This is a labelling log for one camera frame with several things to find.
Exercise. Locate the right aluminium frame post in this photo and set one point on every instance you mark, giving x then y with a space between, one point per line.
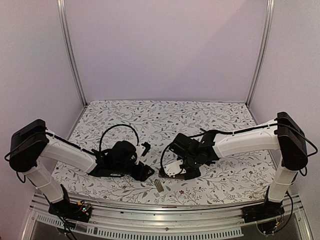
262 51

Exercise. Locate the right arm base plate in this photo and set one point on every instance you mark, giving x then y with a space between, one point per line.
261 211

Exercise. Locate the left aluminium frame post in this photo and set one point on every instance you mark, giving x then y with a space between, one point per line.
62 13

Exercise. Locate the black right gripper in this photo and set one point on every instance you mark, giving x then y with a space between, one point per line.
194 175

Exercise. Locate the floral patterned table mat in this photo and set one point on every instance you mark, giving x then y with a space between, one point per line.
240 178

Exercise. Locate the remote battery cover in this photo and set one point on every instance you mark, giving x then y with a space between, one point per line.
158 185

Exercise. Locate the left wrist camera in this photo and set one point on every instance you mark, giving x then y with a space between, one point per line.
141 150

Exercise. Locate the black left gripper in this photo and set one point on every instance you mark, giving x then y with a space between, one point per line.
141 174

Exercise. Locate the front aluminium rail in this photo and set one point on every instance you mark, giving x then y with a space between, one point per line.
117 220

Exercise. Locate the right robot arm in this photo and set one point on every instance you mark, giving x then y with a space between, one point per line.
281 133

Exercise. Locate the white remote control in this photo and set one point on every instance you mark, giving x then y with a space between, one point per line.
180 176

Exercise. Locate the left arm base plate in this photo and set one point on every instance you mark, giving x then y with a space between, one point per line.
80 211

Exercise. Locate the aluminium frame post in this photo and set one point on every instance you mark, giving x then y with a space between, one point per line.
62 13
262 51

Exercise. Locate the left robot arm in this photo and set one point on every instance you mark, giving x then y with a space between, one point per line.
35 141

